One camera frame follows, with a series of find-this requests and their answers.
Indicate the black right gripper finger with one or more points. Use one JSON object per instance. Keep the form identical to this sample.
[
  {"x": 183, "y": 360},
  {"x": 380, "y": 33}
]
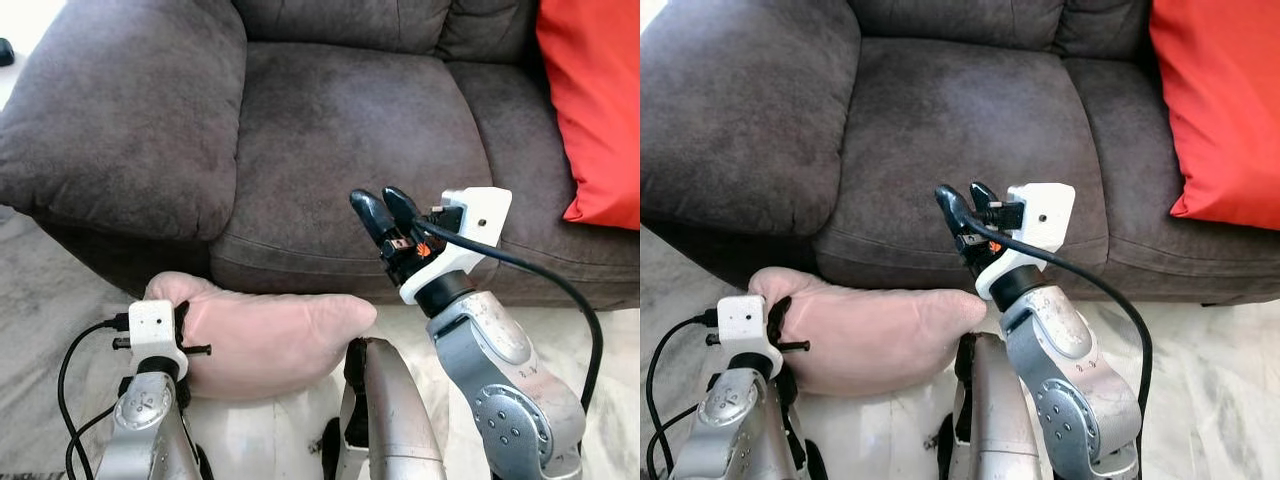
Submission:
[
  {"x": 405, "y": 212},
  {"x": 983, "y": 195},
  {"x": 952, "y": 212},
  {"x": 372, "y": 218}
]

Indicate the pale pink pillow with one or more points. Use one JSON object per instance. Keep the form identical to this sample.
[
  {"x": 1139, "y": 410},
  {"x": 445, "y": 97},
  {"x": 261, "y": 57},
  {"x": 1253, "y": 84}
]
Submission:
[
  {"x": 270, "y": 340},
  {"x": 880, "y": 335}
]

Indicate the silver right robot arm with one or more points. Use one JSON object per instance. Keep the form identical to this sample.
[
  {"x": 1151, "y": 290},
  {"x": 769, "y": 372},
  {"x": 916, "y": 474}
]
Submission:
[
  {"x": 500, "y": 400},
  {"x": 1080, "y": 400}
]

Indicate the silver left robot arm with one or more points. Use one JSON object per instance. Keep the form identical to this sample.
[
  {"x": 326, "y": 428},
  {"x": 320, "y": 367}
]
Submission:
[
  {"x": 145, "y": 420},
  {"x": 730, "y": 420}
]

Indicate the grey fabric sofa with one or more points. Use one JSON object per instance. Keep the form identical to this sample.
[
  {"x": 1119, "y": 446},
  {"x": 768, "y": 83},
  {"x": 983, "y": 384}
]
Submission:
[
  {"x": 340, "y": 130},
  {"x": 950, "y": 130}
]

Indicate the red pillow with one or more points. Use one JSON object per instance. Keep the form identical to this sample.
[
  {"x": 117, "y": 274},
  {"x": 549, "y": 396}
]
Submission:
[
  {"x": 1220, "y": 100},
  {"x": 600, "y": 100}
]

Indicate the small black object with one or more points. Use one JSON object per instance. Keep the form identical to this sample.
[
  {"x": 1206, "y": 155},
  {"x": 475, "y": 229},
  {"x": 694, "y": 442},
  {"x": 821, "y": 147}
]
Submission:
[{"x": 5, "y": 52}]

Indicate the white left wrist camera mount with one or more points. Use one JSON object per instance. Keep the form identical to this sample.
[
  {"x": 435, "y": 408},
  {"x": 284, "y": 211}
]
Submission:
[
  {"x": 742, "y": 320},
  {"x": 152, "y": 325}
]

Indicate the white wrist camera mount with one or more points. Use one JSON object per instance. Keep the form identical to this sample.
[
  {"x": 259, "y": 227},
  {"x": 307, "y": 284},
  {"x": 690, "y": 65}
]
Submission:
[
  {"x": 1045, "y": 210},
  {"x": 480, "y": 215},
  {"x": 152, "y": 325},
  {"x": 742, "y": 320}
]

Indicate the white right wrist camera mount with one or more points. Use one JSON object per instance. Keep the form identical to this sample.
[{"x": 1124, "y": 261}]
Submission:
[
  {"x": 480, "y": 215},
  {"x": 1045, "y": 210}
]

